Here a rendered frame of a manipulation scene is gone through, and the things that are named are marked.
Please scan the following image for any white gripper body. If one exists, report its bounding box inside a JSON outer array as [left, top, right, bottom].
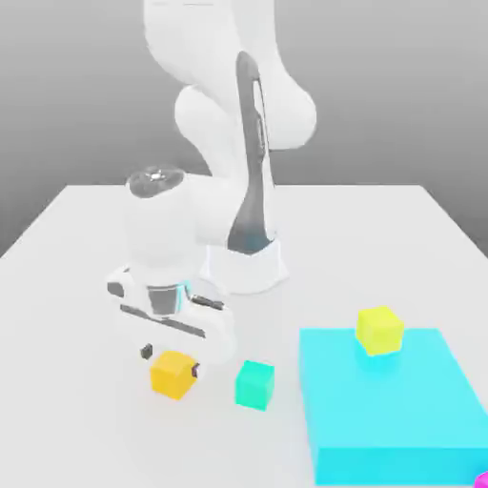
[[112, 299, 238, 366]]

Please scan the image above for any small orange cube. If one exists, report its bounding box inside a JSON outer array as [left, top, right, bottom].
[[149, 350, 200, 402]]

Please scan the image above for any small green cube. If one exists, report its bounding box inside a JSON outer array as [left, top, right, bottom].
[[234, 359, 276, 413]]

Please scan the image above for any small yellow cube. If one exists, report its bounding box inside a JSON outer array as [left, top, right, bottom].
[[355, 304, 406, 358]]

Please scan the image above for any large cyan box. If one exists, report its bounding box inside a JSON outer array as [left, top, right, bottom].
[[297, 326, 488, 488]]

